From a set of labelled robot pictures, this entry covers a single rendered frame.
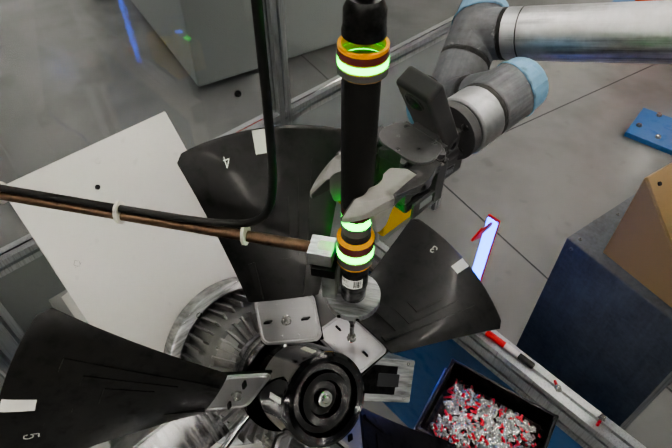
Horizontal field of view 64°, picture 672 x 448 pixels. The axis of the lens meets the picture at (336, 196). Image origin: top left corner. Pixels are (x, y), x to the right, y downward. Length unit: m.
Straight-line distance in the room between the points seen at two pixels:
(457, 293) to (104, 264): 0.55
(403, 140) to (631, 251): 0.72
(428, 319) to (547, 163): 2.26
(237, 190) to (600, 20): 0.51
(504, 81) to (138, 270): 0.60
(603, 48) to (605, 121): 2.70
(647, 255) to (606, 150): 2.09
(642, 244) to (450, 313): 0.47
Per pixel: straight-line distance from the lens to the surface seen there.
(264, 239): 0.65
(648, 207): 1.15
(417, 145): 0.59
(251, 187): 0.72
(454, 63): 0.80
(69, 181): 0.88
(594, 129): 3.38
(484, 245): 1.03
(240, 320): 0.83
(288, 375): 0.70
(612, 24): 0.77
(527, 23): 0.80
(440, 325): 0.85
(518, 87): 0.71
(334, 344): 0.80
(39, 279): 1.39
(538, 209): 2.77
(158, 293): 0.91
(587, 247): 1.26
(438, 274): 0.90
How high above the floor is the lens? 1.88
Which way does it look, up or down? 45 degrees down
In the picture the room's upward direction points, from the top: straight up
